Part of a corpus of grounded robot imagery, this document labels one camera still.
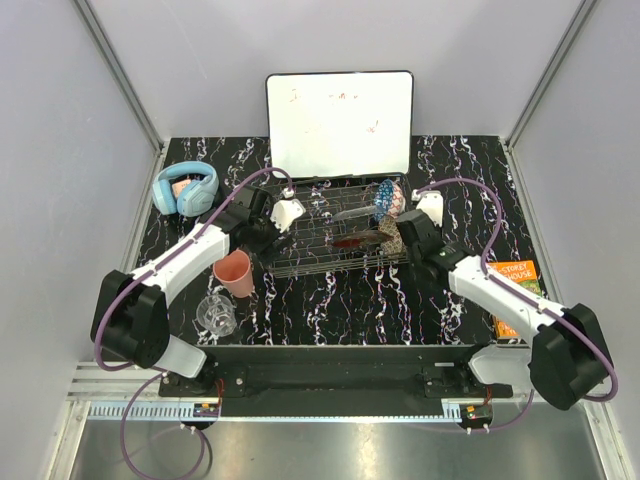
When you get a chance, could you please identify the pink plastic cup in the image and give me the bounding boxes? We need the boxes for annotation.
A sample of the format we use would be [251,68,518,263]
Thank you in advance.
[213,249,254,298]

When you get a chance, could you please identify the red floral plate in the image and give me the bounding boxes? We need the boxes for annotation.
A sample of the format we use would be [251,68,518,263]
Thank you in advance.
[331,229,392,249]

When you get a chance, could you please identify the blue patterned bowl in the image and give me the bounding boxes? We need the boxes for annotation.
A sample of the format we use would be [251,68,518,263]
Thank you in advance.
[373,179,406,221]

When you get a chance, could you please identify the clear glass plate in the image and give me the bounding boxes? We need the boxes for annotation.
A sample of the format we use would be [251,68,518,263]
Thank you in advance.
[331,205,379,222]

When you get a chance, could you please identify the clear plastic glass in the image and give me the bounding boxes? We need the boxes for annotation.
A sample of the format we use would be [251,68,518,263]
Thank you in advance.
[196,294,237,338]

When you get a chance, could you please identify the brown patterned bowl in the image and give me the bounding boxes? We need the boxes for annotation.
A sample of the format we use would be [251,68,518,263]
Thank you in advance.
[378,215,404,255]

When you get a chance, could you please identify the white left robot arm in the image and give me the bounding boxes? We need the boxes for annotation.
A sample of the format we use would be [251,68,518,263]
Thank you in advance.
[90,186,305,396]

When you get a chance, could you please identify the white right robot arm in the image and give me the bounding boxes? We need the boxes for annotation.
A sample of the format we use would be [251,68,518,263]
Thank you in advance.
[397,210,618,410]

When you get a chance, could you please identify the light blue headphones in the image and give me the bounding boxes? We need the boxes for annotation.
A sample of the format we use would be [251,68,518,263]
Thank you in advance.
[151,161,219,217]

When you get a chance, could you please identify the orange treehouse book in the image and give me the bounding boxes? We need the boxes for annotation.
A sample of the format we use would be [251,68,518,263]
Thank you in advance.
[487,259,546,344]

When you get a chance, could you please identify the white dry-erase board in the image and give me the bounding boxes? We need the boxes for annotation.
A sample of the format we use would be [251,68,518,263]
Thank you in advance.
[265,70,414,178]

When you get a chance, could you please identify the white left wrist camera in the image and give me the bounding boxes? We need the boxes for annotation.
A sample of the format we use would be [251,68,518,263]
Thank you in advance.
[270,187,306,233]

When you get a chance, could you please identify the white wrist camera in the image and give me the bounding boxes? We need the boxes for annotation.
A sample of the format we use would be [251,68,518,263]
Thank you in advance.
[270,187,306,233]
[411,189,444,228]

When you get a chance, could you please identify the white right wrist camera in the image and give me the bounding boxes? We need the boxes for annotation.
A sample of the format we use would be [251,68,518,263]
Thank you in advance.
[411,189,444,228]

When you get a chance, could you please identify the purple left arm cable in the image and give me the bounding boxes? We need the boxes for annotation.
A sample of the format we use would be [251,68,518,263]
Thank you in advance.
[93,166,294,480]

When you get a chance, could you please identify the wire dish rack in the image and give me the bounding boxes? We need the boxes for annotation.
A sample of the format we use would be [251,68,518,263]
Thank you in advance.
[267,173,410,278]

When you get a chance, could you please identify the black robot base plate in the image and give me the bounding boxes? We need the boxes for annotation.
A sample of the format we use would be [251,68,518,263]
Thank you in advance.
[159,345,514,421]

